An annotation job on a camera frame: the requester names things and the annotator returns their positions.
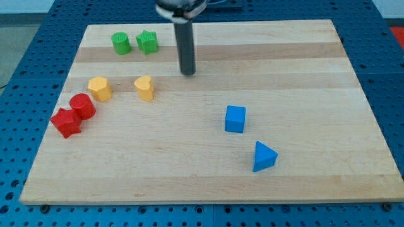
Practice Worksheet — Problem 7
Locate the green cylinder block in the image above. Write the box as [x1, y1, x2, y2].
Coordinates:
[111, 32, 131, 55]

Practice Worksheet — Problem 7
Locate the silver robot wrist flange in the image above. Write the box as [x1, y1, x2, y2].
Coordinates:
[155, 0, 208, 24]

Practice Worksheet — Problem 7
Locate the blue triangle block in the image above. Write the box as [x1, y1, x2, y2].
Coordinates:
[252, 141, 278, 172]

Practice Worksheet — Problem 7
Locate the red star block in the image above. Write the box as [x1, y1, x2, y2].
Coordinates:
[50, 108, 82, 138]

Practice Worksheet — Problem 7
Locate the red cylinder block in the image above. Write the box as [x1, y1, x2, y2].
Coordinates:
[69, 93, 96, 120]

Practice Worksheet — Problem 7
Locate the light wooden board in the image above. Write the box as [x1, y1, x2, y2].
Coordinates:
[20, 20, 403, 205]

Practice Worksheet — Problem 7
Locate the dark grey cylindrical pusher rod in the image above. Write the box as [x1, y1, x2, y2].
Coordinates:
[174, 21, 196, 76]

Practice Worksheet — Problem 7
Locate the yellow heart block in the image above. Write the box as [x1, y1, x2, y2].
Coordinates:
[134, 75, 154, 102]

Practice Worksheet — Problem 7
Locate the green star block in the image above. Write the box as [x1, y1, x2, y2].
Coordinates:
[136, 30, 158, 55]

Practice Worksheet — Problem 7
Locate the yellow pentagon block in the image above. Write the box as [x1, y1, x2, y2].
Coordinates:
[88, 76, 112, 102]

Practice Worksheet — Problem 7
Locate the blue cube block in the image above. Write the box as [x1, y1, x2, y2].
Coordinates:
[225, 105, 246, 133]

